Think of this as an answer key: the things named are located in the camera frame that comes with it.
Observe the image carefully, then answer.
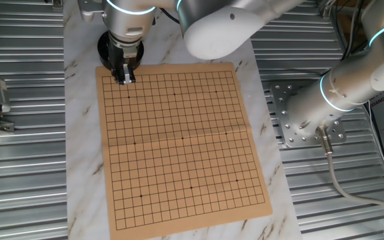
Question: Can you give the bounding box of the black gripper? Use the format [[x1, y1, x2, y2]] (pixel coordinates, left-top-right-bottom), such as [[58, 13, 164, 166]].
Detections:
[[109, 41, 141, 85]]

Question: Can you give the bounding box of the black bowl of Go stones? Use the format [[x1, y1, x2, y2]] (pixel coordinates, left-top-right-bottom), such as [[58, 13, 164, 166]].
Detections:
[[97, 31, 145, 71]]

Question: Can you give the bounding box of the wooden go board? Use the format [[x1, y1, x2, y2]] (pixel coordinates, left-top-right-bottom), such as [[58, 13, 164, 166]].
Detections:
[[95, 61, 273, 240]]

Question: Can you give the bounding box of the white marble pattern mat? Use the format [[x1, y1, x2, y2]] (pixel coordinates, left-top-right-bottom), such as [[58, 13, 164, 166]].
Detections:
[[63, 0, 303, 240]]

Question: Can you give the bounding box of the grey base cable with connector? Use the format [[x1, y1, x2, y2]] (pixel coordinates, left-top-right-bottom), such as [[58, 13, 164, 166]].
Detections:
[[315, 125, 384, 219]]

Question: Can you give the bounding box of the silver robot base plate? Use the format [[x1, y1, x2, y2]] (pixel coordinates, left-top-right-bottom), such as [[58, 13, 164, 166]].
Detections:
[[269, 81, 347, 149]]

